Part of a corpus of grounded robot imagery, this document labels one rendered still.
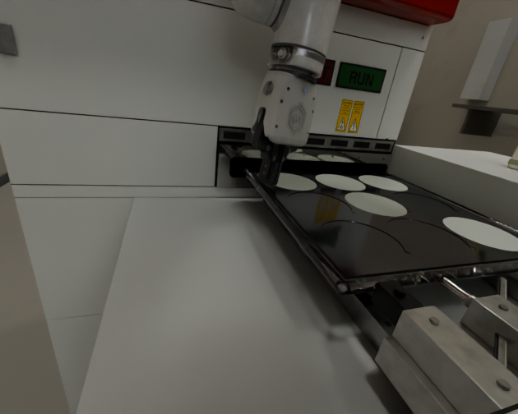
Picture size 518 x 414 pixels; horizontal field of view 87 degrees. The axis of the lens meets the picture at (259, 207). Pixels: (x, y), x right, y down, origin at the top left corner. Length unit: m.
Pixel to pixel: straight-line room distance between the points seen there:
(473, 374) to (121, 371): 0.26
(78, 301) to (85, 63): 0.50
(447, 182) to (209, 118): 0.50
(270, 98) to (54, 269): 0.56
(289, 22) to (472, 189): 0.44
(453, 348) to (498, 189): 0.42
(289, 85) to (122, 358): 0.38
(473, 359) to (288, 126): 0.34
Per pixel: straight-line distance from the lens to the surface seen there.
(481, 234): 0.51
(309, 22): 0.44
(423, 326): 0.25
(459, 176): 0.67
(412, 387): 0.26
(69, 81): 0.58
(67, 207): 0.64
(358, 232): 0.38
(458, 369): 0.24
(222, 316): 0.33
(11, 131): 0.62
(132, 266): 0.40
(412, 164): 0.74
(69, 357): 0.90
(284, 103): 0.42
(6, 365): 1.50
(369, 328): 0.34
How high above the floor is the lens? 1.06
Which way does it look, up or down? 24 degrees down
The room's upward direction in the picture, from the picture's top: 8 degrees clockwise
